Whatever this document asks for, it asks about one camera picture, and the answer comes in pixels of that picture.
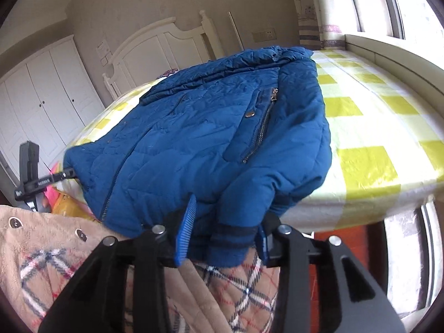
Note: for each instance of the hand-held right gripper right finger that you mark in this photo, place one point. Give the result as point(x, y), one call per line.
point(277, 249)

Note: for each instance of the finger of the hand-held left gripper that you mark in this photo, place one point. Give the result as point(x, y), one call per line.
point(57, 177)

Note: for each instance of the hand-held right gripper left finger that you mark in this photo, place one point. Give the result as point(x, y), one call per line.
point(185, 229)

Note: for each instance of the blue quilted jacket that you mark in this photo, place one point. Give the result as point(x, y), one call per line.
point(194, 128)

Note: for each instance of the pink cloth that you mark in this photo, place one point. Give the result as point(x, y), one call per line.
point(52, 194)

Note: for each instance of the yellow plastic bag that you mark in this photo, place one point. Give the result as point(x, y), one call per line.
point(69, 206)

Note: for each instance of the white wardrobe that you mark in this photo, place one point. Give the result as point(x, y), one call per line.
point(45, 104)

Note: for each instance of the beige plaid lined coat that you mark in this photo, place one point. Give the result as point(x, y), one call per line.
point(31, 236)

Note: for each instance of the patterned purple pillow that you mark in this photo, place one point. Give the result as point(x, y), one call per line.
point(167, 74)

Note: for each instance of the white wooden headboard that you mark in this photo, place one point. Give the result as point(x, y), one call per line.
point(149, 55)

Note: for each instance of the bed with yellow checked sheet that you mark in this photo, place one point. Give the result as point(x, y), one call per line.
point(364, 111)

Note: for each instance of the metal pole lamp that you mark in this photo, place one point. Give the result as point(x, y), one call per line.
point(236, 31)

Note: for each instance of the beige window ledge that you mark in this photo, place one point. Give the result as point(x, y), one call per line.
point(399, 59)

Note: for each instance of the printed cream curtain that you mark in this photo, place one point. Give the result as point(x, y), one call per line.
point(326, 14)

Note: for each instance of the dark framed window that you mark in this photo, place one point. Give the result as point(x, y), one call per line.
point(393, 10)

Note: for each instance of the wall light switch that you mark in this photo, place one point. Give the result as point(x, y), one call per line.
point(107, 60)

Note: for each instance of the paper wall notice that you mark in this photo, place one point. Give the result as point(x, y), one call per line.
point(103, 47)

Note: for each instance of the wall power socket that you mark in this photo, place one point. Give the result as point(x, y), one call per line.
point(263, 34)

